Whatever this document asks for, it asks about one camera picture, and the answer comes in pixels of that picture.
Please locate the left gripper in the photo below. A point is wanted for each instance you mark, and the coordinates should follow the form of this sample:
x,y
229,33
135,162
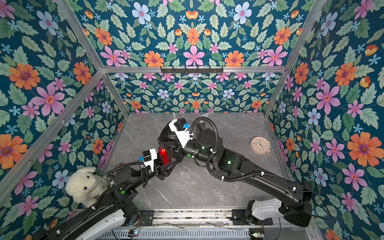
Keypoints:
x,y
156,167

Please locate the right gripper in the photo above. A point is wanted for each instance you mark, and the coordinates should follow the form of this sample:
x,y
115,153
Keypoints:
x,y
175,144

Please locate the red can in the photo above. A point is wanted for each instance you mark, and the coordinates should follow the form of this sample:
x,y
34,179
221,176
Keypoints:
x,y
164,156

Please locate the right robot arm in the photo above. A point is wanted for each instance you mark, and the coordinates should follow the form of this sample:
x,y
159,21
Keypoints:
x,y
201,142

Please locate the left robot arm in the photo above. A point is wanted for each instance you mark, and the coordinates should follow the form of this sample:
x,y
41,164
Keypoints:
x,y
113,208

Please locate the plaid cylinder pouch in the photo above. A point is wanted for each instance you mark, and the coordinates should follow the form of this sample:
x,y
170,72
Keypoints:
x,y
118,168

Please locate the white plush dog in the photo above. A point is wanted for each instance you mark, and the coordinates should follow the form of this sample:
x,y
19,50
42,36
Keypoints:
x,y
85,187

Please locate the pink round clock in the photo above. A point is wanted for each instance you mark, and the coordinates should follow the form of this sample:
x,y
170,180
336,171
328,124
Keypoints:
x,y
260,145

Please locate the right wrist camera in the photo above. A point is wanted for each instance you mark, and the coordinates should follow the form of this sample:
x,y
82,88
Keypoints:
x,y
181,129

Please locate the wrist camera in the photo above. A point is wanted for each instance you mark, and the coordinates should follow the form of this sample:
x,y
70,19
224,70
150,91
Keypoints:
x,y
181,129
148,159

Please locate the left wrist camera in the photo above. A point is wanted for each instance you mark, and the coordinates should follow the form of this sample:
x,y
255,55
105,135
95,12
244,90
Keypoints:
x,y
148,159

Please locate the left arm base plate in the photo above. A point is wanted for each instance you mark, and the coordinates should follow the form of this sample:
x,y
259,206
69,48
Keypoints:
x,y
144,217

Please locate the black hook rail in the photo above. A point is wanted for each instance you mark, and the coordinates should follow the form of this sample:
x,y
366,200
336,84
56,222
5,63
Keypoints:
x,y
190,70

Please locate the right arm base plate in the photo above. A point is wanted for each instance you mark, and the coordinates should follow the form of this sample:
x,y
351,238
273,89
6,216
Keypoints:
x,y
244,217

